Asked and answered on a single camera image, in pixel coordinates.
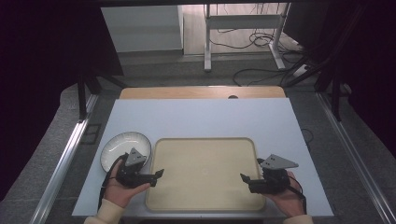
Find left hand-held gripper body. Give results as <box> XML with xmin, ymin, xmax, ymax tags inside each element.
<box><xmin>116</xmin><ymin>147</ymin><xmax>157</xmax><ymax>189</ymax></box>

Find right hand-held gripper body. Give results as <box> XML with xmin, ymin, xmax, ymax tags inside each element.
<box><xmin>248</xmin><ymin>153</ymin><xmax>300</xmax><ymax>196</ymax></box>

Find person's left hand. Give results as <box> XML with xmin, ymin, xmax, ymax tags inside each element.
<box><xmin>103</xmin><ymin>159</ymin><xmax>152</xmax><ymax>209</ymax></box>

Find person's right hand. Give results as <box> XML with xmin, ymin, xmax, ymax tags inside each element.
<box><xmin>263</xmin><ymin>171</ymin><xmax>308</xmax><ymax>218</ymax></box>

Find white ribbed plate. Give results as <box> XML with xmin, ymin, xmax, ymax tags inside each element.
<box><xmin>99</xmin><ymin>131</ymin><xmax>153</xmax><ymax>174</ymax></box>

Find beige plastic tray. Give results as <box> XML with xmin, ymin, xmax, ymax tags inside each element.
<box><xmin>145</xmin><ymin>136</ymin><xmax>267</xmax><ymax>213</ymax></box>

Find white table cover sheet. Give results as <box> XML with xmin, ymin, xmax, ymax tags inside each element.
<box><xmin>71</xmin><ymin>97</ymin><xmax>334</xmax><ymax>218</ymax></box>

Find black metal stand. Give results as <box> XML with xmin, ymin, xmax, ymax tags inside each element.
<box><xmin>76</xmin><ymin>73</ymin><xmax>129</xmax><ymax>121</ymax></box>
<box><xmin>313</xmin><ymin>59</ymin><xmax>354</xmax><ymax>122</ymax></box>

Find white power strip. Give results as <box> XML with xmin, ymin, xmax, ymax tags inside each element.
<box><xmin>292</xmin><ymin>63</ymin><xmax>311</xmax><ymax>77</ymax></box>

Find white cabinet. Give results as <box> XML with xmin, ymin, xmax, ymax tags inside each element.
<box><xmin>100</xmin><ymin>5</ymin><xmax>185</xmax><ymax>54</ymax></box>

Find black curtain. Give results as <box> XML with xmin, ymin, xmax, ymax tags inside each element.
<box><xmin>0</xmin><ymin>0</ymin><xmax>125</xmax><ymax>202</ymax></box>
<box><xmin>282</xmin><ymin>0</ymin><xmax>396</xmax><ymax>158</ymax></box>

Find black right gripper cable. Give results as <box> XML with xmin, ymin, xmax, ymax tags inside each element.
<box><xmin>287</xmin><ymin>175</ymin><xmax>308</xmax><ymax>216</ymax></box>

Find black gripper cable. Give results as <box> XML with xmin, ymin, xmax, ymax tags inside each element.
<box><xmin>97</xmin><ymin>154</ymin><xmax>129</xmax><ymax>213</ymax></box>
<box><xmin>287</xmin><ymin>175</ymin><xmax>308</xmax><ymax>216</ymax></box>

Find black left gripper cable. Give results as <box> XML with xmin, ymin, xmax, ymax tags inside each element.
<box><xmin>97</xmin><ymin>154</ymin><xmax>129</xmax><ymax>213</ymax></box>

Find aluminium floor rail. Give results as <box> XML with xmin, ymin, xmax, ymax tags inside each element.
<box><xmin>29</xmin><ymin>92</ymin><xmax>101</xmax><ymax>224</ymax></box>
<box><xmin>315</xmin><ymin>91</ymin><xmax>396</xmax><ymax>224</ymax></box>

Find tangled black floor cables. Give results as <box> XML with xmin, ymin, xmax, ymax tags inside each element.
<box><xmin>207</xmin><ymin>3</ymin><xmax>304</xmax><ymax>52</ymax></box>

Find white metal desk frame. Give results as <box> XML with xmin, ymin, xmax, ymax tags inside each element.
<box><xmin>203</xmin><ymin>3</ymin><xmax>291</xmax><ymax>73</ymax></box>

